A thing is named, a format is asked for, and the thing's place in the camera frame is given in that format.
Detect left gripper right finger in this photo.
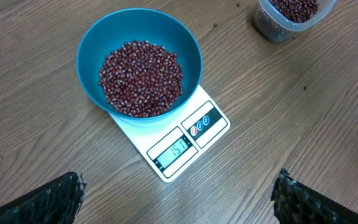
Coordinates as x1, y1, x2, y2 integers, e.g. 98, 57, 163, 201
270, 168, 358, 224

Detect red beans in bowl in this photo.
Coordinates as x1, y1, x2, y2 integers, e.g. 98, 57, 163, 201
99, 40, 184, 118

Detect white digital kitchen scale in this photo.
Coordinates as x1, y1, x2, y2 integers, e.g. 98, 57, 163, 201
111, 86, 231, 182

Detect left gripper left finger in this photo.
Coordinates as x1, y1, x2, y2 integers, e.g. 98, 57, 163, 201
0, 172, 88, 224

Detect red beans in container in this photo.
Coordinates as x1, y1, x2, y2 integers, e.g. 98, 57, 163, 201
270, 0, 319, 23

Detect blue plastic bowl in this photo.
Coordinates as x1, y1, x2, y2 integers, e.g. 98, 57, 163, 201
76, 8, 203, 119

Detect clear plastic container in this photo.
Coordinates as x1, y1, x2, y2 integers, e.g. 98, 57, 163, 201
254, 0, 336, 43

